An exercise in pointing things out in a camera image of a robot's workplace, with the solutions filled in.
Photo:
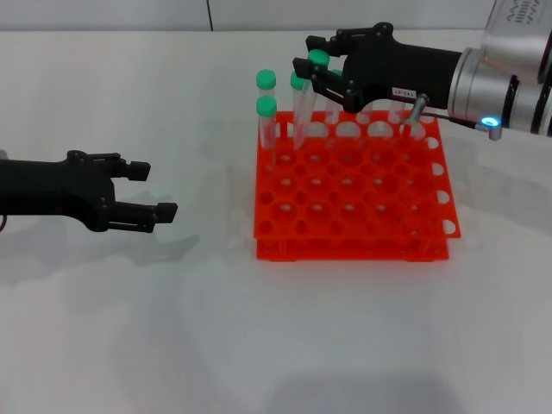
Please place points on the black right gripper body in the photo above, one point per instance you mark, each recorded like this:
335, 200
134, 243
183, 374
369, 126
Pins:
397, 69

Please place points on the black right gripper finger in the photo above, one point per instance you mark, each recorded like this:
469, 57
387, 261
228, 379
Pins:
318, 44
303, 68

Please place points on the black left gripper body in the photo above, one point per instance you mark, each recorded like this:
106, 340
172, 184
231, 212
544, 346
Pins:
52, 185

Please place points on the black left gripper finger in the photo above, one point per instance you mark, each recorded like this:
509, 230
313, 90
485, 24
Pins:
140, 171
167, 213

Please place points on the green capped clear test tube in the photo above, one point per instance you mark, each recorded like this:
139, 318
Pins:
319, 57
430, 120
295, 83
266, 79
394, 114
266, 106
333, 113
365, 115

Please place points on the orange test tube rack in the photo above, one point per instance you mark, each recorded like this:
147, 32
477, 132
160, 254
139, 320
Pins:
353, 252

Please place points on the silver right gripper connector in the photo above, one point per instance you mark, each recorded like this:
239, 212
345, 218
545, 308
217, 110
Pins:
419, 108

